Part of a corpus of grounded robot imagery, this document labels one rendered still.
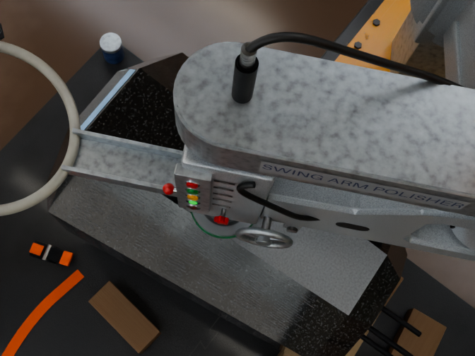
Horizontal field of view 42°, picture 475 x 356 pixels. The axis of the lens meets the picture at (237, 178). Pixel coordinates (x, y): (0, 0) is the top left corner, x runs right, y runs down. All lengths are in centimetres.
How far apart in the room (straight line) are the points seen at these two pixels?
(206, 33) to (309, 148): 206
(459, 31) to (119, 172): 98
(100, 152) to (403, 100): 91
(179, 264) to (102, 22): 152
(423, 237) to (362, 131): 53
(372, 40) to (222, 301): 107
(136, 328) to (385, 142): 167
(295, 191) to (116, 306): 136
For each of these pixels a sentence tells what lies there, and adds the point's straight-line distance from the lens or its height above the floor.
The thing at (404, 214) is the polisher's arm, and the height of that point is 144.
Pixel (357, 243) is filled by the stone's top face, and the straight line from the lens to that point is 203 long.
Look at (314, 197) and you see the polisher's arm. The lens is 143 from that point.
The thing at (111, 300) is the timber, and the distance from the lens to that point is 264.
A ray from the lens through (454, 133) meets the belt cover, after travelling 123.
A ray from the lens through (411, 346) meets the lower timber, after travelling 279.
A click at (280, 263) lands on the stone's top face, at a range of 197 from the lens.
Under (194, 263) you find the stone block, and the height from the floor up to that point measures 69.
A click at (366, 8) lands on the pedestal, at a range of 244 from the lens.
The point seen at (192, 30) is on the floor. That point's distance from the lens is 316.
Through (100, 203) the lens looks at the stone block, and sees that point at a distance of 214.
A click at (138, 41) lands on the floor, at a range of 314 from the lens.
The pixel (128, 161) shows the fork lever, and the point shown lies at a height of 106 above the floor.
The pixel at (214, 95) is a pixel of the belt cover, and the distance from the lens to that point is 116.
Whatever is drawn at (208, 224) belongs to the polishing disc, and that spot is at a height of 86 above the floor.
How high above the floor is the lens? 273
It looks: 73 degrees down
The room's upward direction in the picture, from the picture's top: 12 degrees clockwise
